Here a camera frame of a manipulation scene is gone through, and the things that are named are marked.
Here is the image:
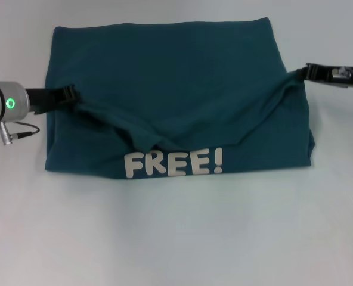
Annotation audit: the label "teal blue shirt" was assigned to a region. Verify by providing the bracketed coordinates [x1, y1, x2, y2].
[44, 17, 316, 181]

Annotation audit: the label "dark red left gripper cable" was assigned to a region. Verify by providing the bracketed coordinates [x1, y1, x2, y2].
[0, 121, 41, 147]

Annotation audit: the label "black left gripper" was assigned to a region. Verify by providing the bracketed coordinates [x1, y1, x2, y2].
[24, 84, 82, 116]

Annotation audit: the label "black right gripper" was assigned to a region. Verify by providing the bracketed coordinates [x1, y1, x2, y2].
[295, 61, 353, 89]

